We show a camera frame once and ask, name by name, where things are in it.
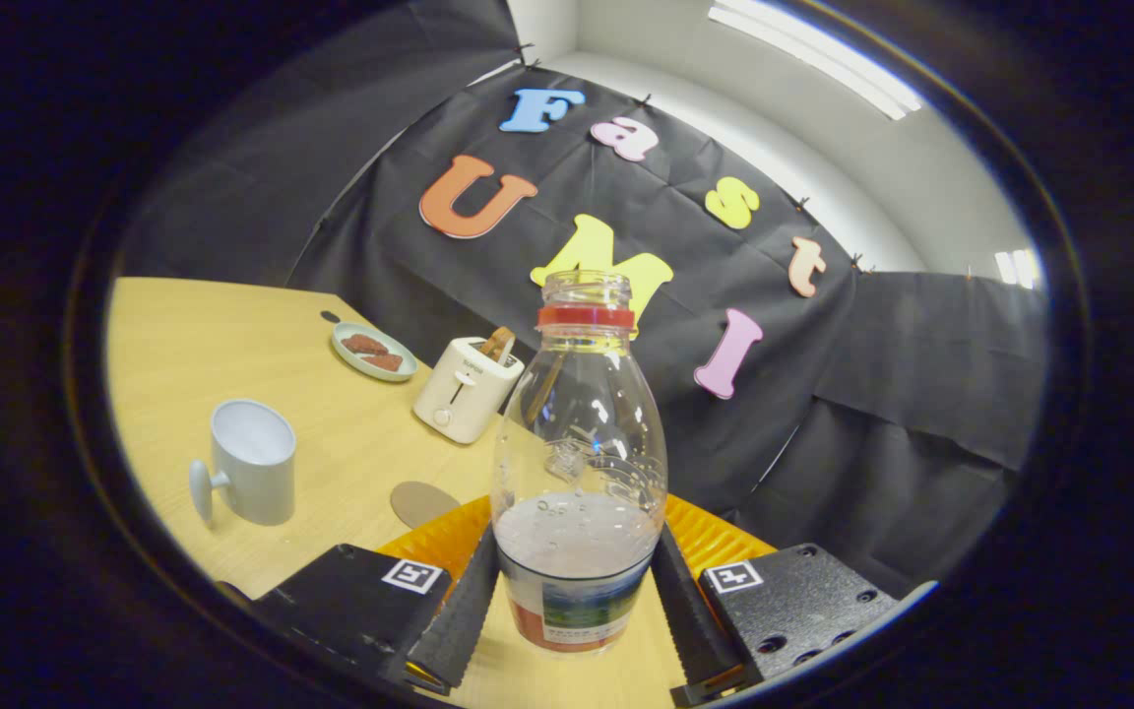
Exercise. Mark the clear plastic juice bottle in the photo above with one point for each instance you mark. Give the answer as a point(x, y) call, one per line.
point(577, 551)

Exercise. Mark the wooden table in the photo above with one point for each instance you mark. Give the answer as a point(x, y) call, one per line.
point(193, 345)

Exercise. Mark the light green plate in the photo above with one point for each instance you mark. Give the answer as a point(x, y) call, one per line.
point(355, 362)

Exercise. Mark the brown food piece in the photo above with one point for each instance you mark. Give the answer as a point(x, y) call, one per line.
point(384, 362)
point(365, 344)

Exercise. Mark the small ceiling light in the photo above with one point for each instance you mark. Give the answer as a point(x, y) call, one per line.
point(1017, 268)

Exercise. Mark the white toaster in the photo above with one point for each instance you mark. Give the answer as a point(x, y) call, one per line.
point(464, 394)

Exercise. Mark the brown round coaster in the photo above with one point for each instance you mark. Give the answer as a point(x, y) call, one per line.
point(421, 504)

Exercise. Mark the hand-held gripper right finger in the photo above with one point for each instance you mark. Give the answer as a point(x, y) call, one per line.
point(690, 620)

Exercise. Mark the light blue cup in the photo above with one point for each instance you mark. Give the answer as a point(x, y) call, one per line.
point(257, 473)

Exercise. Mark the brown toast slice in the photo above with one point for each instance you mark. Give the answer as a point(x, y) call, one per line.
point(497, 345)

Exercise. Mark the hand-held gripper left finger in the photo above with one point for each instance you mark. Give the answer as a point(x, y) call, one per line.
point(464, 620)

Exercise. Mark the black backdrop cloth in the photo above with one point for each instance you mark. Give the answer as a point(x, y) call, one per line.
point(823, 394)

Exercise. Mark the long ceiling light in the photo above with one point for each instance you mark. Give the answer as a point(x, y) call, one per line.
point(813, 54)

